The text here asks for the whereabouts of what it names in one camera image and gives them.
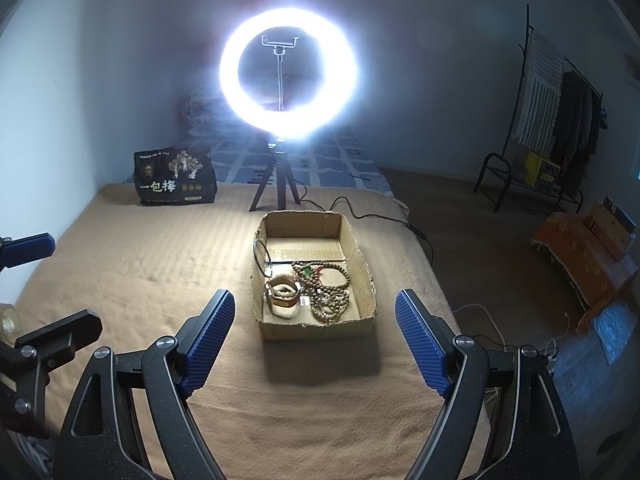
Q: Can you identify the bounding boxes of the black tripod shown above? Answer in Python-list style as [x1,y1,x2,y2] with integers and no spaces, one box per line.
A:
[249,137,301,212]

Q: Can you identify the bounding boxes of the blue patterned bedsheet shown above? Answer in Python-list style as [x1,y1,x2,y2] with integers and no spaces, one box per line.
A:
[172,127,396,196]

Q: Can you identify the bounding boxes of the dark hanging clothes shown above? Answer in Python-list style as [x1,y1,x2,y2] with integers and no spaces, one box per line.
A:
[552,71,603,196]

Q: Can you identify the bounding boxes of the white cable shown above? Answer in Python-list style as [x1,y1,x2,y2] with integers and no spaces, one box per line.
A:
[452,302,573,396]

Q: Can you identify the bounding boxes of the wooden box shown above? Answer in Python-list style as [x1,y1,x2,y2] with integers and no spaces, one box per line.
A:
[584,197,638,261]

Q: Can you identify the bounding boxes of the white bead bracelet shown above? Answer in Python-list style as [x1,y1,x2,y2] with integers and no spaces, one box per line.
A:
[269,284,301,318]

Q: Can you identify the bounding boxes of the black cable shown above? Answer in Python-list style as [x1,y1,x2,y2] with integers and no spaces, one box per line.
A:
[300,197,433,266]

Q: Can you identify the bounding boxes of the black snack bag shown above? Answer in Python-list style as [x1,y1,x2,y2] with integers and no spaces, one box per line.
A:
[133,147,217,207]

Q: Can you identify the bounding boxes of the yellow box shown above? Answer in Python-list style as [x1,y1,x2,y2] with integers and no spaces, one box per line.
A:
[522,151,562,186]

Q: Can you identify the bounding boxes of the cardboard box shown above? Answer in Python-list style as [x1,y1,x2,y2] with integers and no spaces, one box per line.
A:
[251,210,378,343]

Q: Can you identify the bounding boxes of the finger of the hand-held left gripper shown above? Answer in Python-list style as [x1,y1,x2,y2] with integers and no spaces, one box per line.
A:
[0,309,104,441]
[0,232,56,268]

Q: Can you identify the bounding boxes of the clear tape roll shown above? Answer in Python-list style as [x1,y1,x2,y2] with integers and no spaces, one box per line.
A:
[0,304,22,347]

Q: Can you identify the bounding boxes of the phone holder clamp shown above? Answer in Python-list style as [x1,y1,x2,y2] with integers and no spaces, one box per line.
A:
[261,34,301,111]

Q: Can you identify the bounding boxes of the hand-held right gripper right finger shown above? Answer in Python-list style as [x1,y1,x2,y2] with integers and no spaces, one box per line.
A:
[395,288,583,480]

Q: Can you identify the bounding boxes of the folded patterned blanket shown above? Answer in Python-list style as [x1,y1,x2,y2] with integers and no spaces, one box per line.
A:
[180,92,236,136]

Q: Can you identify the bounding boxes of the orange cloth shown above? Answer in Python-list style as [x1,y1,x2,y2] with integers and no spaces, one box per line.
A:
[530,210,638,336]

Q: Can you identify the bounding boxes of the thin black bangle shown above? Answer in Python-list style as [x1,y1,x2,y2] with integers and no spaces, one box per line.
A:
[252,240,276,281]

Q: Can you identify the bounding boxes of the wooden bead necklace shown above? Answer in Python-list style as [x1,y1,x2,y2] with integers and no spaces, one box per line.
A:
[291,260,351,325]

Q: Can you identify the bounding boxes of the red leather strap watch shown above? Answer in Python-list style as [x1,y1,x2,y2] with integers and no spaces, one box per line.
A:
[264,276,303,311]

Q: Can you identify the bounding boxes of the clear plastic bag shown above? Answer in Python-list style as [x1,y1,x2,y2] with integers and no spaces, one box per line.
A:
[592,305,638,366]

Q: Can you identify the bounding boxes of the black clothes rack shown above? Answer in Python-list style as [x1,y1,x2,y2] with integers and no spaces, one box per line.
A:
[474,4,608,213]

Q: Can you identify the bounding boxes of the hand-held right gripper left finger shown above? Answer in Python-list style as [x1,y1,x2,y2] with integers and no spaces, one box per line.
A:
[52,289,236,480]

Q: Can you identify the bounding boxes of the striped hanging cloth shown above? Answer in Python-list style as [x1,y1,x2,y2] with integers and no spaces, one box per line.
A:
[516,29,568,147]

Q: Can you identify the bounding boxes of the white ring light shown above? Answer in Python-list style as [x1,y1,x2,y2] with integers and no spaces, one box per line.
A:
[219,7,360,142]

